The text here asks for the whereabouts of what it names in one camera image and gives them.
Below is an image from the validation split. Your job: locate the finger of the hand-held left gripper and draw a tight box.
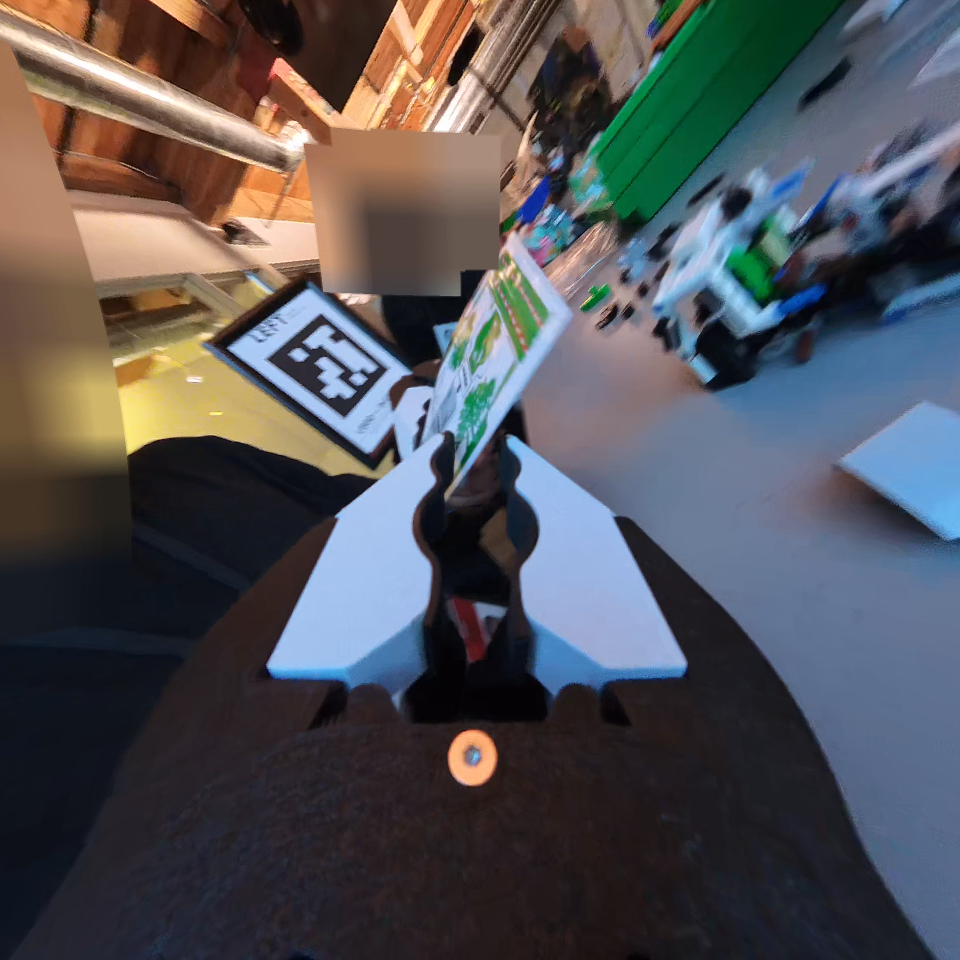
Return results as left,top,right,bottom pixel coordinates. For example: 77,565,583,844
391,375,438,460

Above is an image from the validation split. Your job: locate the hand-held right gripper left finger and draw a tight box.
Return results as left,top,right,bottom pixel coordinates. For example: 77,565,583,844
266,432,457,717

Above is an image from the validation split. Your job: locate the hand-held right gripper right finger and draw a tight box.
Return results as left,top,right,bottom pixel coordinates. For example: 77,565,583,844
502,435,690,690

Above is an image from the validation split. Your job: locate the clear plastic bag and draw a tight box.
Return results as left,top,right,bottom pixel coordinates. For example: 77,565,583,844
418,231,576,505

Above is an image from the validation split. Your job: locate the white toy brick cab assembly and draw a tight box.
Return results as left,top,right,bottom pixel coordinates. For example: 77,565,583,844
651,176,822,393

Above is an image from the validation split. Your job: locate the black toy brick truck chassis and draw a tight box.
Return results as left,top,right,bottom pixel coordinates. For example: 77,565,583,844
780,120,960,325

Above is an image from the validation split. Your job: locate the black framed marker sign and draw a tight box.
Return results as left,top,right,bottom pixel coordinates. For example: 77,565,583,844
201,276,415,472

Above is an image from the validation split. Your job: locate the scatter of small dark toy pieces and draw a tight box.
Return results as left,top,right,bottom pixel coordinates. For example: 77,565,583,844
596,296,680,335

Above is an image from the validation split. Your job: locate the white flat toy panel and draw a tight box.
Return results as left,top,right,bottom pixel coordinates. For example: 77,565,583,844
834,401,960,543

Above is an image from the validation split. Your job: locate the black hanging panel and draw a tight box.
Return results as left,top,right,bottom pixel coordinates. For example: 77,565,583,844
238,0,400,112

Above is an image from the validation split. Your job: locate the green plastic bin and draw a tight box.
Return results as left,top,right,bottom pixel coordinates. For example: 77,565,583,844
598,0,852,224

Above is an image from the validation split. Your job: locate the silver ventilation duct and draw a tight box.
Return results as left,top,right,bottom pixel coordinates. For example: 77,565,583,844
0,11,310,175

